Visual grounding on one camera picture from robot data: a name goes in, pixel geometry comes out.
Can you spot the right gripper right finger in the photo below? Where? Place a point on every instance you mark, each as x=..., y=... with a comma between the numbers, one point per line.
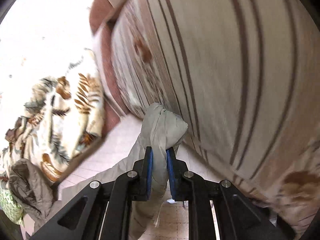
x=176, y=169

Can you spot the leaf print fleece blanket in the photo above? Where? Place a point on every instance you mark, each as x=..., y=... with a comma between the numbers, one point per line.
x=63, y=117

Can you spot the pink quilted bed cover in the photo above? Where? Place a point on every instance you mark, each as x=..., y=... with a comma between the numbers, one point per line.
x=173, y=219

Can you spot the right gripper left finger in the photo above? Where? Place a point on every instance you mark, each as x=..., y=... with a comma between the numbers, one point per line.
x=142, y=185

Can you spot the grey quilted puffer jacket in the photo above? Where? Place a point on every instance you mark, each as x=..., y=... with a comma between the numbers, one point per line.
x=161, y=130

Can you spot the striped beige floral pillow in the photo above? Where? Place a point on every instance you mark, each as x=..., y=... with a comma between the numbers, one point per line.
x=244, y=76

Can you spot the green white patterned pillow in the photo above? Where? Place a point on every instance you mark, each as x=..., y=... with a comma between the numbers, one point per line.
x=11, y=208

